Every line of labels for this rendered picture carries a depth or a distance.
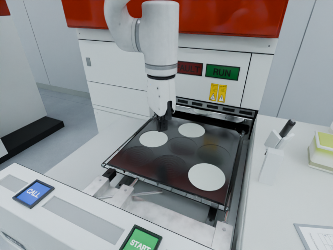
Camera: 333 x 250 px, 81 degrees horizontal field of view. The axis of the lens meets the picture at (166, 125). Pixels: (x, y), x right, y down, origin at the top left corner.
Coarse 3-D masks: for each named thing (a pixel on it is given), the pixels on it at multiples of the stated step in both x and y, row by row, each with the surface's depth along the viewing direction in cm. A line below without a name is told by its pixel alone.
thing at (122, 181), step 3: (123, 177) 60; (126, 177) 60; (129, 177) 60; (120, 180) 59; (123, 180) 59; (126, 180) 59; (129, 180) 60; (132, 180) 62; (120, 183) 58; (123, 183) 58; (126, 183) 59; (129, 183) 61; (117, 186) 57; (120, 186) 57
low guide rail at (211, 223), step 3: (210, 207) 51; (210, 210) 50; (213, 210) 50; (216, 210) 50; (210, 213) 50; (213, 213) 50; (216, 213) 50; (207, 216) 49; (210, 216) 49; (213, 216) 49; (207, 219) 48; (210, 219) 48; (213, 219) 48; (207, 222) 48; (210, 222) 48; (213, 222) 48; (210, 225) 47; (213, 225) 47
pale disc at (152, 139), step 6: (150, 132) 73; (156, 132) 73; (162, 132) 72; (144, 138) 69; (150, 138) 69; (156, 138) 69; (162, 138) 69; (144, 144) 66; (150, 144) 66; (156, 144) 66; (162, 144) 66
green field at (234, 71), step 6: (210, 66) 70; (216, 66) 70; (222, 66) 69; (210, 72) 71; (216, 72) 71; (222, 72) 70; (228, 72) 69; (234, 72) 68; (228, 78) 70; (234, 78) 69
